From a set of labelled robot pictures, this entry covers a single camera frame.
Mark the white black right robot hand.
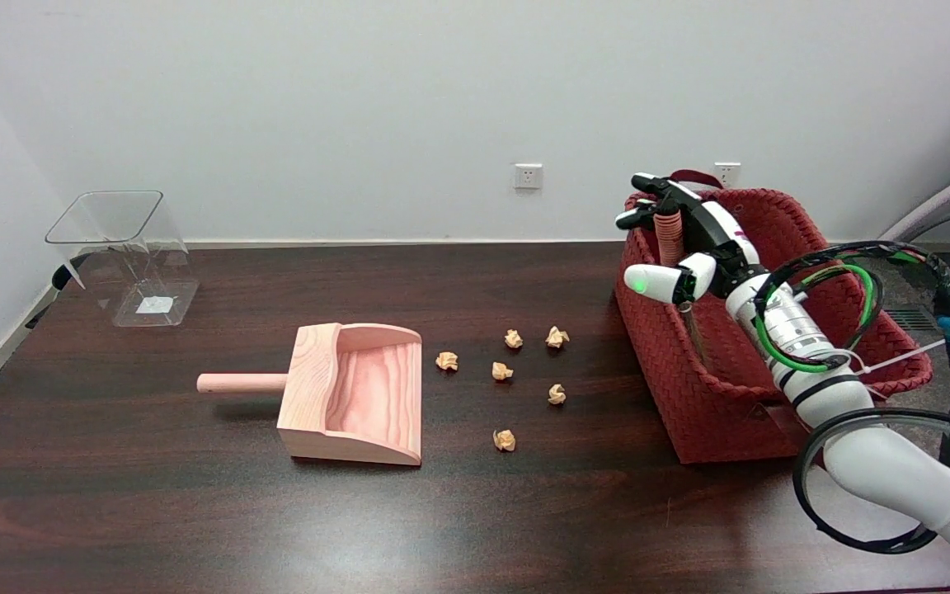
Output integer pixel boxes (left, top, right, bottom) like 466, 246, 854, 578
615, 173, 769, 304

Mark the small broom with handle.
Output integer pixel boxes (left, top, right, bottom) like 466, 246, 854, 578
654, 210, 712, 374

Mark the red woven basket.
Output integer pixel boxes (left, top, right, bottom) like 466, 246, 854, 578
614, 169, 934, 464

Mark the grey curved tube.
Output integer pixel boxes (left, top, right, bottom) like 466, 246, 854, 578
879, 157, 950, 242

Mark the wooden dustpan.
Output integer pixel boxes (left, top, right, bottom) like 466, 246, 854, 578
197, 323, 424, 467

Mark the clear plastic container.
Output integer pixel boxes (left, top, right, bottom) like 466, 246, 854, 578
45, 191, 200, 328

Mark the green cable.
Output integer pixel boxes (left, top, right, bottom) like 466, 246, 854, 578
755, 262, 877, 374

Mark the black sleeved cable bundle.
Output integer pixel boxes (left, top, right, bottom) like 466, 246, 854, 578
754, 241, 950, 471

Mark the black cable loop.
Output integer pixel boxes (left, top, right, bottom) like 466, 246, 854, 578
792, 408, 950, 555

